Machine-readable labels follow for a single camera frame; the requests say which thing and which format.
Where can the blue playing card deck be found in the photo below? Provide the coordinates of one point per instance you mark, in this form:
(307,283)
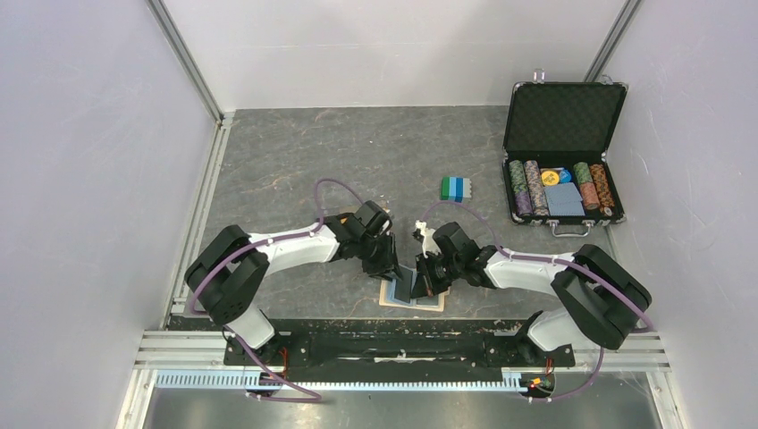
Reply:
(564,199)

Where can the yellow dealer chip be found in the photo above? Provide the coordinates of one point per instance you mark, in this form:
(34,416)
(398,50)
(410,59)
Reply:
(550,178)

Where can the green blue grey block stack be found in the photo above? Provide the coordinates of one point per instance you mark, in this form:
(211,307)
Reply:
(456,189)

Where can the cream leather card holder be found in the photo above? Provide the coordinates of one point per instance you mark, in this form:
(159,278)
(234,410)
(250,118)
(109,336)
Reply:
(430,304)

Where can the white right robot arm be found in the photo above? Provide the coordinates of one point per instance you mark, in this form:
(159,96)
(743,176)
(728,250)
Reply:
(601,303)

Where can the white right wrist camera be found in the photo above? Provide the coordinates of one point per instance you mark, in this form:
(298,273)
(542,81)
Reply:
(425,236)

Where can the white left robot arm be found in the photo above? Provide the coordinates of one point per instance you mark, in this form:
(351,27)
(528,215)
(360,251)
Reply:
(227,274)

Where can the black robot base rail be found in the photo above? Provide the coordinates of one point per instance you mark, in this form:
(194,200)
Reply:
(404,350)

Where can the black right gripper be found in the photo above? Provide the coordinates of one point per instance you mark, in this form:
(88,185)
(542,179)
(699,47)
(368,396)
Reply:
(425,285)

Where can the black poker chip case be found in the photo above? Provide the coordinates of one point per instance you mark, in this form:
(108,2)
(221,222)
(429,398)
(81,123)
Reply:
(560,124)

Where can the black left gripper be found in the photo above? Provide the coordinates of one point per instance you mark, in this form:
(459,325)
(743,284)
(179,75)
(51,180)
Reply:
(388,266)

